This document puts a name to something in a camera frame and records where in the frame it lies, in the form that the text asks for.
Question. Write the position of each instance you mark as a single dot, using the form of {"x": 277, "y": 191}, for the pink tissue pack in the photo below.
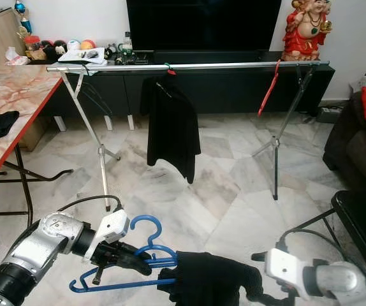
{"x": 17, "y": 57}

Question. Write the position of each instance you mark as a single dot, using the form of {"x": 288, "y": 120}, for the black garment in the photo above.
{"x": 208, "y": 280}

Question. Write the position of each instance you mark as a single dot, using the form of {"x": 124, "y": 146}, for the red hanger with green hook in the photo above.
{"x": 171, "y": 71}

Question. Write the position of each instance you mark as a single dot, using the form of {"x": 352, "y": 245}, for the black shirt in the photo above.
{"x": 170, "y": 127}

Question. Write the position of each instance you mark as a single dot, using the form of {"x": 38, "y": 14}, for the black chair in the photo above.
{"x": 361, "y": 223}

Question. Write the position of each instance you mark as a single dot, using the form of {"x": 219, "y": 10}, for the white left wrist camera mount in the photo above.
{"x": 113, "y": 226}

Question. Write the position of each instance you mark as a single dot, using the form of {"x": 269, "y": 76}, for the steel clothes rack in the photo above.
{"x": 227, "y": 65}

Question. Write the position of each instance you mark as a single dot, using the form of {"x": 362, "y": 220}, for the gold blue trophy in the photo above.
{"x": 25, "y": 24}

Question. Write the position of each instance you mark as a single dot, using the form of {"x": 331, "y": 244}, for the dark sofa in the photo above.
{"x": 355, "y": 153}

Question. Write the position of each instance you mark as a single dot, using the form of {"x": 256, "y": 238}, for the orange red ball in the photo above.
{"x": 87, "y": 44}

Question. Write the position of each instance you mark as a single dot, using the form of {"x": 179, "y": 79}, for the stack of papers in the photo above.
{"x": 83, "y": 56}

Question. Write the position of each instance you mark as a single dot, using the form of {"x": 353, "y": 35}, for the white blue ball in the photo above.
{"x": 73, "y": 45}

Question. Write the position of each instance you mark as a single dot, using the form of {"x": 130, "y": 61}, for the red plastic hanger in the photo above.
{"x": 269, "y": 87}

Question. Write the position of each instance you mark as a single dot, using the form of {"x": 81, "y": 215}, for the black flat screen television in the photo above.
{"x": 202, "y": 25}

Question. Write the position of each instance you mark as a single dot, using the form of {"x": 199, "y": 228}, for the black tv console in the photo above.
{"x": 221, "y": 89}

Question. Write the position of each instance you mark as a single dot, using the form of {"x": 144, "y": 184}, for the black mouse plush toy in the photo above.
{"x": 54, "y": 51}

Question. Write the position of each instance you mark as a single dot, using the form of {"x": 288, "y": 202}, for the marble table with red edge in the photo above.
{"x": 11, "y": 95}

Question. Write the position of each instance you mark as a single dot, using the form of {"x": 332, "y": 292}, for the red laughing buddha statue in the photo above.
{"x": 304, "y": 41}

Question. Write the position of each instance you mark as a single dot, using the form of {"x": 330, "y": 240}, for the blue plastic hanger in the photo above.
{"x": 119, "y": 285}

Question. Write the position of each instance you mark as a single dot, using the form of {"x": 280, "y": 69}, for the black soundbar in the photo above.
{"x": 208, "y": 55}

